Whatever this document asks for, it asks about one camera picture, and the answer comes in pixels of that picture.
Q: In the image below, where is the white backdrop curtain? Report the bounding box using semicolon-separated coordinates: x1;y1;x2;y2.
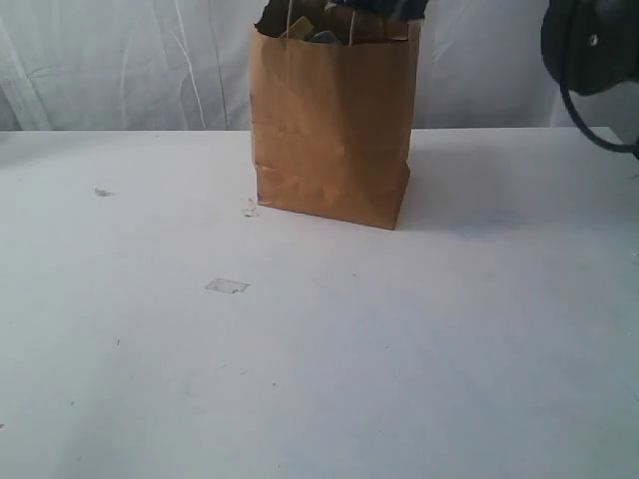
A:
0;0;639;133

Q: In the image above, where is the long pasta packet dark blue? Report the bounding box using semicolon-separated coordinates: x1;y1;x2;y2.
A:
330;0;428;21

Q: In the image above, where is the brown paper shopping bag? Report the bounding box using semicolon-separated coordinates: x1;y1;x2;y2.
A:
250;1;420;230

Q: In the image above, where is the yellow grain bottle white cap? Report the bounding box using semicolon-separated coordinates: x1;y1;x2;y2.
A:
281;16;315;41

